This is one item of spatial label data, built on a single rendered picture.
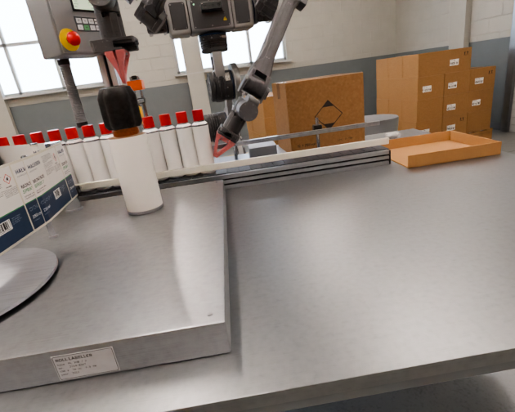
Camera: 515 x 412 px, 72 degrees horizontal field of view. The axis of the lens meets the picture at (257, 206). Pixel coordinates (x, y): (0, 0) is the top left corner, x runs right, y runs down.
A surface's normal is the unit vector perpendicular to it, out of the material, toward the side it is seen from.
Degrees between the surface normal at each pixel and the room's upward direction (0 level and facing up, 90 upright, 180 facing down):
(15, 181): 90
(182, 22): 90
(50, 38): 90
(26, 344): 0
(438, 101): 90
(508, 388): 0
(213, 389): 0
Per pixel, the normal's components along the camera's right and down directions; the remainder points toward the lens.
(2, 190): 0.99, -0.11
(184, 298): -0.13, -0.93
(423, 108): 0.27, 0.30
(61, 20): 0.87, 0.07
